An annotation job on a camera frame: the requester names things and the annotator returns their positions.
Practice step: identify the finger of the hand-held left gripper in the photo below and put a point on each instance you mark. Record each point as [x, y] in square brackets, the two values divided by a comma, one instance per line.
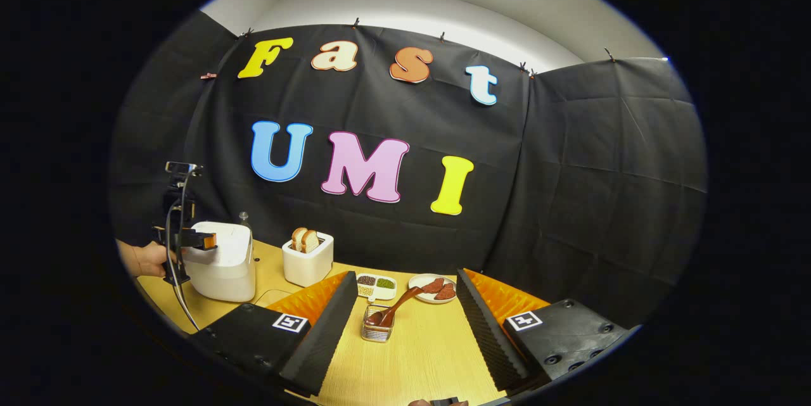
[201, 240]

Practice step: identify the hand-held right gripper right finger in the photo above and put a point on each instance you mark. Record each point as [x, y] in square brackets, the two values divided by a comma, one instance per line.
[485, 336]

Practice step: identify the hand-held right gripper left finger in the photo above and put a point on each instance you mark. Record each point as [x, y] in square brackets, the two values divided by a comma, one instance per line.
[323, 342]

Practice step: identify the white rice cooker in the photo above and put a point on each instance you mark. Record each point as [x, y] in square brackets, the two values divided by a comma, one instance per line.
[222, 279]

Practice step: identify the clear chopstick holder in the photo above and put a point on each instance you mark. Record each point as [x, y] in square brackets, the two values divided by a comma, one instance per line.
[377, 335]

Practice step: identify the brown wooden spoon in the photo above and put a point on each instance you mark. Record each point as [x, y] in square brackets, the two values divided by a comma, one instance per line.
[399, 304]

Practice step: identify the small clear glass bottle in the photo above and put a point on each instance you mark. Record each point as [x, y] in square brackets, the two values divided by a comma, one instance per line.
[243, 221]

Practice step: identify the red meat slice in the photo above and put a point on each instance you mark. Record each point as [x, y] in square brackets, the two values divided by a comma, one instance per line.
[445, 292]
[434, 285]

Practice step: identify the white divided grain dish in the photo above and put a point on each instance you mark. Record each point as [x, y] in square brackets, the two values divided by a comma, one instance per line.
[377, 292]

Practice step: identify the white toaster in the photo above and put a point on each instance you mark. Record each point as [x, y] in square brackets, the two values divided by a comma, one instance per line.
[307, 270]

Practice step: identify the round white plate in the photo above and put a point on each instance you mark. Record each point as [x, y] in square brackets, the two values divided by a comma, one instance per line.
[417, 281]

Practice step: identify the toasted bread slice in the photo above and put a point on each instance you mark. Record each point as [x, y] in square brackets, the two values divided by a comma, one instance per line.
[310, 241]
[298, 238]

